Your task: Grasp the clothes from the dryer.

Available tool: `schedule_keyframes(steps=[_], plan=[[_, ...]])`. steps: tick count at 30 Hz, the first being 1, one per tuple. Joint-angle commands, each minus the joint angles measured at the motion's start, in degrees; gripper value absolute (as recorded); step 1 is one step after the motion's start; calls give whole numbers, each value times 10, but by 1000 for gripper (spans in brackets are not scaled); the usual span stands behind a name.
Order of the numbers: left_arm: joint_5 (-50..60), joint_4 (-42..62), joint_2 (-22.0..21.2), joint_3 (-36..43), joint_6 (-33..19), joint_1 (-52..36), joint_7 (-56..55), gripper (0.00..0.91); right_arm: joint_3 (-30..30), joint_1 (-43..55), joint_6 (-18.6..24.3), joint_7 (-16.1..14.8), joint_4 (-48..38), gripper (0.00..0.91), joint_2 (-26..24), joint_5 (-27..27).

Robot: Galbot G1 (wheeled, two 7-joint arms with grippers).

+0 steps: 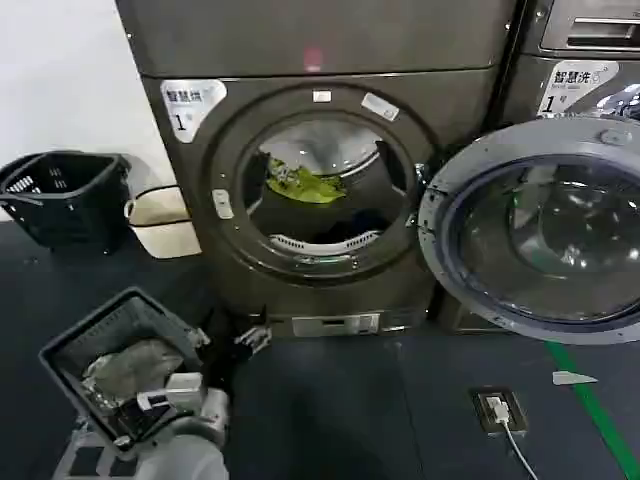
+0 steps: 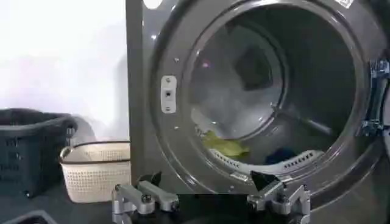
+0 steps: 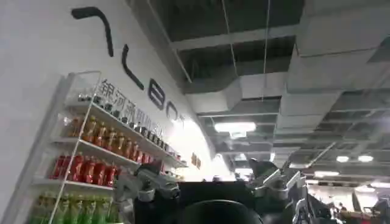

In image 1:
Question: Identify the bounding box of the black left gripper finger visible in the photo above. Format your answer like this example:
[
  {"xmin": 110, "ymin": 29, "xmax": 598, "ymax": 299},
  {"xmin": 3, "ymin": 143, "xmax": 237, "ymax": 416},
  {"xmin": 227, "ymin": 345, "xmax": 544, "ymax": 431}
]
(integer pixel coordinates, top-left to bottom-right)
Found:
[
  {"xmin": 241, "ymin": 337, "xmax": 274, "ymax": 362},
  {"xmin": 234, "ymin": 323, "xmax": 272, "ymax": 347}
]

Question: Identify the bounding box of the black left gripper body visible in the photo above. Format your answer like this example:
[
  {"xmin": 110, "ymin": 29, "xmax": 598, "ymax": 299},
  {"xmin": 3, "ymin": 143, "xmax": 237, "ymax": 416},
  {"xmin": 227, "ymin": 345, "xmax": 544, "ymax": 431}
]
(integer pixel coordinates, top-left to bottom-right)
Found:
[{"xmin": 207, "ymin": 340, "xmax": 252, "ymax": 394}]

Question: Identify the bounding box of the pale grey garment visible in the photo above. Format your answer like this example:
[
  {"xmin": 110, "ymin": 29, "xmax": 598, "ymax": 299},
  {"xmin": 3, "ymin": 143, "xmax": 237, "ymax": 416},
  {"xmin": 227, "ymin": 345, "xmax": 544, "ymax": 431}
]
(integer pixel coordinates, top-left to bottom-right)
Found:
[{"xmin": 82, "ymin": 339, "xmax": 185, "ymax": 402}]

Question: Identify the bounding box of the grey plastic laundry basket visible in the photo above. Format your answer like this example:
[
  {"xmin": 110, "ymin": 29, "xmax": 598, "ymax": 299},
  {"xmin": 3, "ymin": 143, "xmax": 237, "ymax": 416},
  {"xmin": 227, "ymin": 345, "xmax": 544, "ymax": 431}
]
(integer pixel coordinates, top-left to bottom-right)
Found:
[{"xmin": 38, "ymin": 287, "xmax": 211, "ymax": 461}]

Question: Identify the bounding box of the dark blue garment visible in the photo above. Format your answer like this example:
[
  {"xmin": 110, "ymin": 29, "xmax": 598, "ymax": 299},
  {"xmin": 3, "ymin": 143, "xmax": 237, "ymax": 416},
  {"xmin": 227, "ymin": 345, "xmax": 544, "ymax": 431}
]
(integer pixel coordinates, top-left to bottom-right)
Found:
[{"xmin": 312, "ymin": 208, "xmax": 387, "ymax": 242}]

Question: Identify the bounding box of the yellow-green garment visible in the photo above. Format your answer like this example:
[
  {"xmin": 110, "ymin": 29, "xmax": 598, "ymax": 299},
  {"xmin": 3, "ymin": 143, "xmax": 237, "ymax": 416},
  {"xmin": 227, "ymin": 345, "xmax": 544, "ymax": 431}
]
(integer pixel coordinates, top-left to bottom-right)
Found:
[{"xmin": 264, "ymin": 157, "xmax": 349, "ymax": 207}]

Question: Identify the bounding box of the black plastic basket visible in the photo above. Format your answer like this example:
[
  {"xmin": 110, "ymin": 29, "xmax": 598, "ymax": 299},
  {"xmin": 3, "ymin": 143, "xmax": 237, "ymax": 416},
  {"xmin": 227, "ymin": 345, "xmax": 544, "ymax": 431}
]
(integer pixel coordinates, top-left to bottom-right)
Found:
[{"xmin": 0, "ymin": 152, "xmax": 133, "ymax": 257}]

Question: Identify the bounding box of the round glass dryer door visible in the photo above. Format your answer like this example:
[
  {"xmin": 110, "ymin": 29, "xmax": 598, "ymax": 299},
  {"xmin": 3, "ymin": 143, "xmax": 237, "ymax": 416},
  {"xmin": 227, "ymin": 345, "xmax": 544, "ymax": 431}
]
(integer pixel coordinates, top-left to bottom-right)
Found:
[{"xmin": 417, "ymin": 119, "xmax": 640, "ymax": 347}]

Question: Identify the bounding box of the steel floor socket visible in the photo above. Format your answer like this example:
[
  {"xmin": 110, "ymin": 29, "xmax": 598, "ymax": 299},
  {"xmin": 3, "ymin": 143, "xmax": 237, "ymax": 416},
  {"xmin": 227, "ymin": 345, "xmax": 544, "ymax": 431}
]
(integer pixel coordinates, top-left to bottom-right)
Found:
[{"xmin": 469, "ymin": 387, "xmax": 529, "ymax": 434}]

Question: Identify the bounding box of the white charger plug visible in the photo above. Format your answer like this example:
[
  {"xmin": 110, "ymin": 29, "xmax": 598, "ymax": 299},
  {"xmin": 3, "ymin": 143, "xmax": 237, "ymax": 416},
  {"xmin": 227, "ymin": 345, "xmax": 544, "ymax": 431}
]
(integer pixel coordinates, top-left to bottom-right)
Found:
[{"xmin": 483, "ymin": 394, "xmax": 511, "ymax": 424}]

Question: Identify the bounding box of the grey dryer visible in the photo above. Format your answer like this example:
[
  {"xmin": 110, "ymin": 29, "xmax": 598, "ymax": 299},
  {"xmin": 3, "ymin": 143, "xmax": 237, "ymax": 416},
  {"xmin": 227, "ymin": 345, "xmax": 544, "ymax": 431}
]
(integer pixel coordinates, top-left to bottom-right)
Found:
[{"xmin": 113, "ymin": 0, "xmax": 521, "ymax": 342}]

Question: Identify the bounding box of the white paper arrow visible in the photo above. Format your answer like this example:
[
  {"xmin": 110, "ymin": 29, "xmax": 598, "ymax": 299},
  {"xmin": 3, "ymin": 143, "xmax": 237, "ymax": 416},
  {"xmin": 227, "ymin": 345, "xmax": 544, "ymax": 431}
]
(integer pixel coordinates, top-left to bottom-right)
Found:
[{"xmin": 552, "ymin": 370, "xmax": 599, "ymax": 387}]

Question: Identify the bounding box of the green floor tape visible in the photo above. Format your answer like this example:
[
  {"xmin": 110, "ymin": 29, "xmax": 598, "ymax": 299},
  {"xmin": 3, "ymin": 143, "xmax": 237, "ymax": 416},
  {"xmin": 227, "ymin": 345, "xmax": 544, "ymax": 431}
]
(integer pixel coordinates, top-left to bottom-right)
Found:
[{"xmin": 544, "ymin": 341, "xmax": 640, "ymax": 480}]

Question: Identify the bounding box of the grey washing machine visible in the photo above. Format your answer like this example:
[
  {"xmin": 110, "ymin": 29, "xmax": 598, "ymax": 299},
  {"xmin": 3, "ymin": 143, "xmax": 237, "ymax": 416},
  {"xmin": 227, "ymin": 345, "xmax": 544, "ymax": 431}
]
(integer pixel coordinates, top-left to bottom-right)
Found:
[{"xmin": 499, "ymin": 0, "xmax": 640, "ymax": 335}]

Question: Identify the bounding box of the white charger cable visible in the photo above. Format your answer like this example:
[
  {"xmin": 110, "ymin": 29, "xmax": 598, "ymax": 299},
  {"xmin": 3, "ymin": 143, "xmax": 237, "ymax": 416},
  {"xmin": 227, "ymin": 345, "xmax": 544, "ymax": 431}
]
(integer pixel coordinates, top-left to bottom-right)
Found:
[{"xmin": 501, "ymin": 419, "xmax": 539, "ymax": 480}]

